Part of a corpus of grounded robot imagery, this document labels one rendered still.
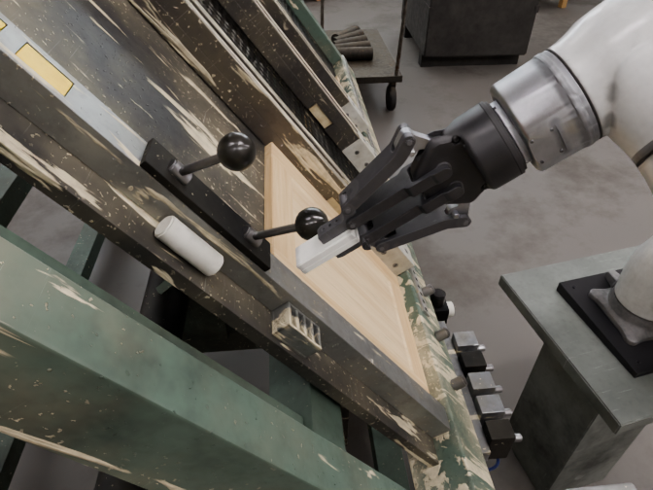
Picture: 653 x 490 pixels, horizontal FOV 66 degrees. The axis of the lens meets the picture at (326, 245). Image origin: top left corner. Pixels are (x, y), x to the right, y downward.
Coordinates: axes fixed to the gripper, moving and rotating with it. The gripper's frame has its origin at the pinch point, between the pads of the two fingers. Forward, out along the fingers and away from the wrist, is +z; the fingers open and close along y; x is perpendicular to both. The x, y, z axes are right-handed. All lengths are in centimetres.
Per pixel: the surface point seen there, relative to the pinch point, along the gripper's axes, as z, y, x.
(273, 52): 13, 8, 96
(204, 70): 14, -10, 49
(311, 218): 0.6, -1.3, 3.7
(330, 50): 12, 51, 194
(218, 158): 4.0, -12.2, 5.2
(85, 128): 12.3, -21.9, 7.1
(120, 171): 13.6, -16.7, 7.1
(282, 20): 10, 10, 122
